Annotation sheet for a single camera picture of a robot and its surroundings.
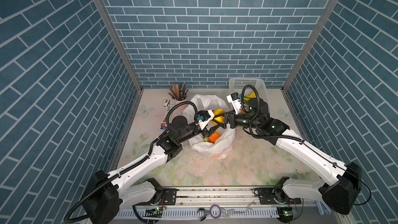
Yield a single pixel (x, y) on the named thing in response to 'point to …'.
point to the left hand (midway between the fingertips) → (217, 117)
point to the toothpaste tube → (168, 106)
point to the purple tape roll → (217, 206)
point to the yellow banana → (252, 95)
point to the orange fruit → (214, 137)
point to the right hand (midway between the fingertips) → (214, 116)
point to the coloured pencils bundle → (179, 92)
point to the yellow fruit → (216, 112)
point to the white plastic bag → (226, 141)
